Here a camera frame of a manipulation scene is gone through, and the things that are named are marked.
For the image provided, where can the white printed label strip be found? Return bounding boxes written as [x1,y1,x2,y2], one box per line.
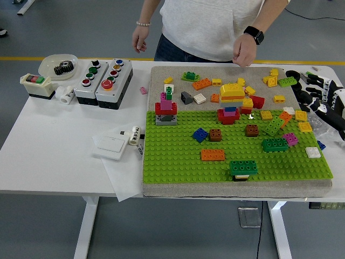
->
[134,142,146,160]

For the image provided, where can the table height control panel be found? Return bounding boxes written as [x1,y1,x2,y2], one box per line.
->
[308,202,345,210]

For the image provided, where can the orange 2x4 brick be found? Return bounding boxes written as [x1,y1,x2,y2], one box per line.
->
[191,78,213,91]
[201,148,226,162]

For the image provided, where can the black metal gear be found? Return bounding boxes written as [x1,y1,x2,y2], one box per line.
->
[53,60,75,76]

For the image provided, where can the red pink blue brick stack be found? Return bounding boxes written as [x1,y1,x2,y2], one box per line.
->
[217,106,240,125]

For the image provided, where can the orange 2x2 brick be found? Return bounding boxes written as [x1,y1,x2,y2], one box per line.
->
[278,111,293,129]

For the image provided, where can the long black floor cable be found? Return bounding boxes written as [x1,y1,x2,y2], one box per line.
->
[285,8,345,21]

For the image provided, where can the dark green 2x4 brick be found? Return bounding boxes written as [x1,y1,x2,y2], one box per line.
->
[261,137,289,153]
[229,160,258,176]

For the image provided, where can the grey green small tool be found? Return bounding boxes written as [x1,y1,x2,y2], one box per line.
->
[299,70,316,83]

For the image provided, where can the lime and dark green bricks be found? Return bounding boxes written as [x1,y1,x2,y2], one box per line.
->
[180,71,201,83]

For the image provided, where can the blue 2x2 brick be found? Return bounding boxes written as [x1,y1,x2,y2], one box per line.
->
[192,127,209,144]

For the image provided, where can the person's left hand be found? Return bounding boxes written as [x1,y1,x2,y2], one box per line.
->
[232,35,257,67]

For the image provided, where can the grey metal frame foot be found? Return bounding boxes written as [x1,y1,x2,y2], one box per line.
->
[12,0,36,16]

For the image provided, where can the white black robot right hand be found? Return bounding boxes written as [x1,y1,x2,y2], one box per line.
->
[301,73,345,141]

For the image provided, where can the dark grey sloped brick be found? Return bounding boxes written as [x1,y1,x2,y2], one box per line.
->
[180,91,194,105]

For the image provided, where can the yellow red brick stack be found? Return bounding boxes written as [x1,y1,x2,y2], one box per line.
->
[239,98,254,114]

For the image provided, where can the lime green 2x4 brick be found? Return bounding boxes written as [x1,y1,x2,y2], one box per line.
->
[261,115,286,137]
[277,76,298,88]

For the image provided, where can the white table leg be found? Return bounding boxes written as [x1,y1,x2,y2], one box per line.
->
[266,201,293,259]
[73,196,100,259]

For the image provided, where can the grey red pink green tower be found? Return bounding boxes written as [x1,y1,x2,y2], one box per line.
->
[154,86,178,127]

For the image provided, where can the white paper sheet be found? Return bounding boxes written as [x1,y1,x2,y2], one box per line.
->
[92,126,146,202]

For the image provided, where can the brown 2x2 brick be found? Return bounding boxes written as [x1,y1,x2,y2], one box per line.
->
[209,128,223,142]
[245,124,260,138]

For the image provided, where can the person's right hand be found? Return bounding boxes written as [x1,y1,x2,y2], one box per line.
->
[132,25,148,54]

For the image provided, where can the magenta 2x2 brick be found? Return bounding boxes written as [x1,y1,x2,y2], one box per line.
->
[282,132,300,147]

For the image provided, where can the yellow upturned brick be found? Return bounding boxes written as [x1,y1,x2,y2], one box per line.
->
[263,74,278,87]

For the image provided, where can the red sloped brick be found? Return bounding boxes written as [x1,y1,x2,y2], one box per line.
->
[249,94,266,109]

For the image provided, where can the grey control box emergency stop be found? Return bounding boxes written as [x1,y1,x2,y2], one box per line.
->
[95,58,134,110]

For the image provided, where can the black wrist watch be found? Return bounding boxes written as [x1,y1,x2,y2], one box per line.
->
[243,25,265,45]

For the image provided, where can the white labelled pipe tee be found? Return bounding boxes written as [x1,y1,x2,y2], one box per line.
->
[120,125,145,146]

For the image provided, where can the black cable under table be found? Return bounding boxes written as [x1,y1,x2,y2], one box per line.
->
[255,201,264,259]

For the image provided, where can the grey control box black selector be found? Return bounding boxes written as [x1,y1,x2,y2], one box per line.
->
[73,59,110,106]

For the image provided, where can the metal floor socket plate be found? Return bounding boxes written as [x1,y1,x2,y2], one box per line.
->
[237,207,262,229]

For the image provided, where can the cream switch box red green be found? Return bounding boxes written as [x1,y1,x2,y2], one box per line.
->
[19,73,57,100]

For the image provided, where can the lime green studded baseplate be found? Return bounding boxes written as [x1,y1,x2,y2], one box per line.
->
[142,108,334,185]

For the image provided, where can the white pipe fitting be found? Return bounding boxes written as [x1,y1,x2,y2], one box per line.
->
[54,85,75,105]

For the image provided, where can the yellow orange grey brick stack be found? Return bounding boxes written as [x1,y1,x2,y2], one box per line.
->
[218,83,245,108]

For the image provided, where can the translucent white bowl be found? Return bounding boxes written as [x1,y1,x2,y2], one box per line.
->
[38,54,79,81]

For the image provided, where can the white wall switch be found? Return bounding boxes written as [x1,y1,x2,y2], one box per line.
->
[92,128,132,161]

